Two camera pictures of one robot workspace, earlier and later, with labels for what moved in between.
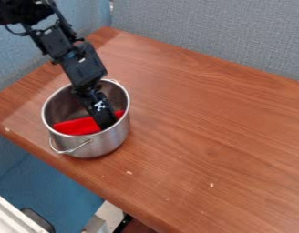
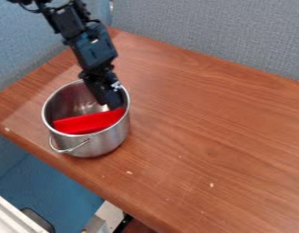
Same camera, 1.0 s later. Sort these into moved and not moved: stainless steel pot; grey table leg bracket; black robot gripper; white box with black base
Moved: black robot gripper
Not moved: white box with black base; grey table leg bracket; stainless steel pot
